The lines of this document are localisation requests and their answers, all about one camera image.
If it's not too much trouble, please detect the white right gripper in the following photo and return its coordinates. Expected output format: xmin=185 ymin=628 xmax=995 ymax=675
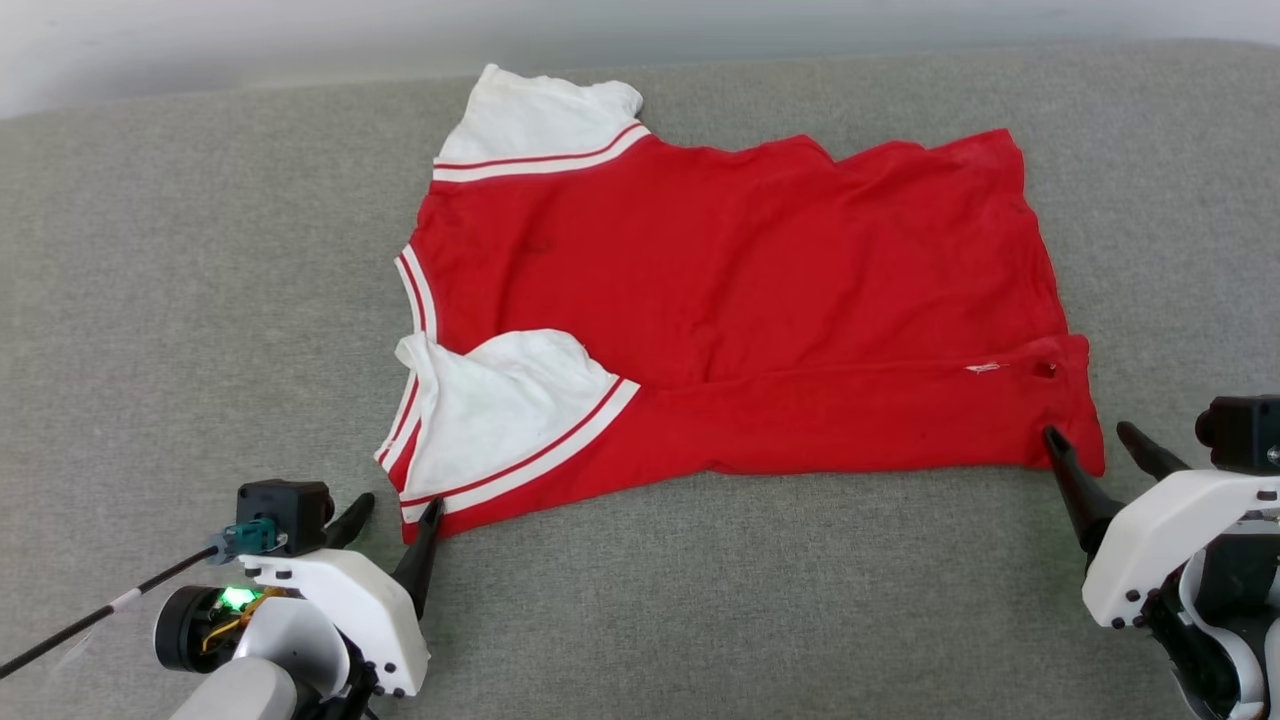
xmin=1042 ymin=421 xmax=1280 ymax=629

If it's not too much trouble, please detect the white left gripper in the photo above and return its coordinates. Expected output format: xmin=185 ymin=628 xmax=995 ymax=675
xmin=240 ymin=492 xmax=446 ymax=698

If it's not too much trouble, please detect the red jersey with white sleeves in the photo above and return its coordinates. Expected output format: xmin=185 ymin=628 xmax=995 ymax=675
xmin=375 ymin=63 xmax=1106 ymax=544

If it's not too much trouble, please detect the teal plug camera cable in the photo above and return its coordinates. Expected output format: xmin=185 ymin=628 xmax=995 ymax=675
xmin=0 ymin=518 xmax=276 ymax=681

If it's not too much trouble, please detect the grey fabric sofa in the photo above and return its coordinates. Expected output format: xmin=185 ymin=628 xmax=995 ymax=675
xmin=0 ymin=40 xmax=1280 ymax=720

